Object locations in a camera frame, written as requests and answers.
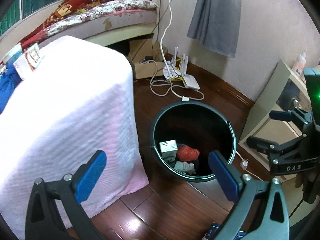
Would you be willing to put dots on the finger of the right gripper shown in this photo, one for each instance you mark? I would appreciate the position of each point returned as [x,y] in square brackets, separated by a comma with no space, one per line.
[290,152]
[297,116]

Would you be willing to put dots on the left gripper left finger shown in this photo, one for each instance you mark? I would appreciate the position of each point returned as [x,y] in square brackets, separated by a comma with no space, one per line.
[43,220]

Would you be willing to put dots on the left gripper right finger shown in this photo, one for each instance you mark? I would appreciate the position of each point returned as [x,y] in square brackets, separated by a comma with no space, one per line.
[271,220]

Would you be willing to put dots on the white crumpled tissue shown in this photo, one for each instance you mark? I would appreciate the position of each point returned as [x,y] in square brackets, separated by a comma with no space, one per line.
[185,167]

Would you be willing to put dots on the red patterned blanket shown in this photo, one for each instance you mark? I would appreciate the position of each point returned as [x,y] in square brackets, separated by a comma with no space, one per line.
[65,9]

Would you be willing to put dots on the white wifi router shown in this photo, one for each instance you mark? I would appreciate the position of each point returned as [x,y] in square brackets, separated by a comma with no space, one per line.
[176,68]

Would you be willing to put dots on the white bottle on cabinet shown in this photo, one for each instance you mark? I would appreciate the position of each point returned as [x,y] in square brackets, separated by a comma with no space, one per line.
[299,63]

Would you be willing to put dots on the black trash bucket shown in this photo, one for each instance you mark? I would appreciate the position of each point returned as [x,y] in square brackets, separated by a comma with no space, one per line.
[198,126]

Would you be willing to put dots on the red snack packet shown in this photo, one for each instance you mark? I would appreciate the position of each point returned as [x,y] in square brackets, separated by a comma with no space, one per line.
[26,64]

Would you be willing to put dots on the grey hanging cloth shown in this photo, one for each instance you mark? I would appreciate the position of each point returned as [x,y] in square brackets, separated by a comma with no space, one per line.
[216,24]

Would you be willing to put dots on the white modem box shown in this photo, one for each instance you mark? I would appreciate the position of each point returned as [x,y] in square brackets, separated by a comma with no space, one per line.
[190,82]

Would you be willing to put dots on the floral bed mattress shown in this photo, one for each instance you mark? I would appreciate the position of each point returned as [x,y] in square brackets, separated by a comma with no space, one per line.
[104,24]

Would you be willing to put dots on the small white carton box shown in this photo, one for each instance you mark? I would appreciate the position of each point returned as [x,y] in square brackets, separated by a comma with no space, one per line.
[168,150]

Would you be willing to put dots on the window with green blinds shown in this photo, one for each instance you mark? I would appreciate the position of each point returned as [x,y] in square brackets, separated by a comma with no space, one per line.
[19,10]

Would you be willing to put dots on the brown cardboard box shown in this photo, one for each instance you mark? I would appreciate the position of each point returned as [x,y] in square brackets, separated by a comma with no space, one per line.
[146,57]

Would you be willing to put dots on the red crumpled trash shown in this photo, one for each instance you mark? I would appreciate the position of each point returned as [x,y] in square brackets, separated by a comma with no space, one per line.
[186,153]

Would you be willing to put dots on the blue sock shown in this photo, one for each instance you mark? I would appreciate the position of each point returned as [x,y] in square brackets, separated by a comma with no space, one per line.
[10,79]

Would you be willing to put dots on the pink cloth covered table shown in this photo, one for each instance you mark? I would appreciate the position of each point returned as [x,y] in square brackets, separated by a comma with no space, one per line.
[77,101]

